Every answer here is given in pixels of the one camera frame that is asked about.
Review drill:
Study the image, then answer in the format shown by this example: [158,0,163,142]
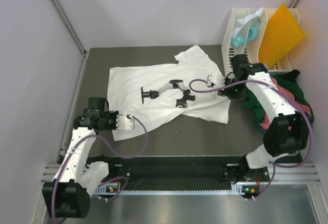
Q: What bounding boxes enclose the white printed t shirt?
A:
[107,46,231,141]

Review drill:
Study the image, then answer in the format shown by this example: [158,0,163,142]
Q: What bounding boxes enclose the orange plastic folder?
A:
[258,3,305,68]

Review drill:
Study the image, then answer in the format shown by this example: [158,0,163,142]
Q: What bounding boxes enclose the purple cable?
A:
[189,79,315,201]
[52,115,149,223]

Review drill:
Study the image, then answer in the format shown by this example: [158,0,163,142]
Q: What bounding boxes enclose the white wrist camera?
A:
[206,74,225,88]
[116,114,135,131]

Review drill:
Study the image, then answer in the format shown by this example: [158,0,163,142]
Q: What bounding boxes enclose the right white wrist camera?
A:
[206,74,225,88]

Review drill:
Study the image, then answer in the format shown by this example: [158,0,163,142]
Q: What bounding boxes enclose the grey slotted cable duct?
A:
[93,184,259,197]

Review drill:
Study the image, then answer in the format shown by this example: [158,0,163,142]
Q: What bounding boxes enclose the white plastic file organizer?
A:
[221,8,300,76]

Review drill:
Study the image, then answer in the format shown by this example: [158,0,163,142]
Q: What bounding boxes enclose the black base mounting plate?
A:
[84,156,270,184]

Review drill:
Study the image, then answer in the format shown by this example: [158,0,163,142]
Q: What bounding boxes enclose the pink t shirt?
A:
[256,75,315,130]

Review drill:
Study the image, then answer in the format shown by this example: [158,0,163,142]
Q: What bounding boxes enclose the teal white headphones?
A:
[231,7,264,49]

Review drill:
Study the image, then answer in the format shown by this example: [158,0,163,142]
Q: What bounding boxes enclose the aluminium frame rail front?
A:
[40,164,322,185]

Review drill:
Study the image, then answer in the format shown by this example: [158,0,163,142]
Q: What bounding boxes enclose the aluminium corner post left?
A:
[50,0,88,56]

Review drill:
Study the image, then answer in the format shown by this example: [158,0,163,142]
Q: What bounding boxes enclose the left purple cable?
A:
[52,115,149,223]

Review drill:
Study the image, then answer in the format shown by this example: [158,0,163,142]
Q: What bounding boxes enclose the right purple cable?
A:
[189,79,315,201]

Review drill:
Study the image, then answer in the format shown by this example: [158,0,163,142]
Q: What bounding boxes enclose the green t shirt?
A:
[242,70,315,134]

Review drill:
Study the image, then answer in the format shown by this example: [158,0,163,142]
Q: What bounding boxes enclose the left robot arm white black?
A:
[42,97,118,223]

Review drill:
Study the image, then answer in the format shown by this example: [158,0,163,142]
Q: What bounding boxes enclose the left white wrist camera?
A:
[116,114,135,131]

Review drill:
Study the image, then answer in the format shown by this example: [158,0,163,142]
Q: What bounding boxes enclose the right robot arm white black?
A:
[222,54,309,184]

